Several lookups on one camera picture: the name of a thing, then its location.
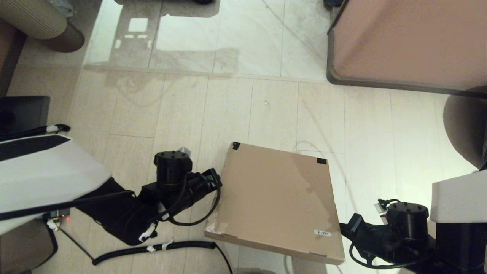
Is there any brown cardboard shoe box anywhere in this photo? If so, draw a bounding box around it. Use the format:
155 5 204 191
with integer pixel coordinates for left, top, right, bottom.
204 142 345 265

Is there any grey metal power device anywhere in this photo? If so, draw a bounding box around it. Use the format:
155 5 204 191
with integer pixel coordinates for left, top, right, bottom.
38 207 71 222

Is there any brown rounded seat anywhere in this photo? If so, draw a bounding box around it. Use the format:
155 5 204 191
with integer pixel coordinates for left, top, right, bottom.
0 219 58 274

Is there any pink upholstered furniture grey trim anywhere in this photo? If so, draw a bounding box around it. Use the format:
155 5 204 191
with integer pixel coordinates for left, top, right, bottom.
326 0 487 96

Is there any clear plastic bag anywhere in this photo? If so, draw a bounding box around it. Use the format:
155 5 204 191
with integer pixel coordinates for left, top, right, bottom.
48 0 75 18

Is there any dark brown furniture edge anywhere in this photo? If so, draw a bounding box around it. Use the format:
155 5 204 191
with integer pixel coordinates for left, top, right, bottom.
0 17 27 96

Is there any ribbed beige pouf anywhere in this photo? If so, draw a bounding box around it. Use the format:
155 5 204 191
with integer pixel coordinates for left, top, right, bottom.
0 0 85 53

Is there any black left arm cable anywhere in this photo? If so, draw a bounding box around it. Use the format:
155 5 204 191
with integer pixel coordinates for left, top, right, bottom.
0 171 223 228

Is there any black corrugated cable conduit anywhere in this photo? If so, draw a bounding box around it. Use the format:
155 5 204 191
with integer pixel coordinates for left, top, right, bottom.
91 240 233 274

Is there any thin black device cable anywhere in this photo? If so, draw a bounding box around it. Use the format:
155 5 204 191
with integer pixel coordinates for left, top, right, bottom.
59 228 94 262

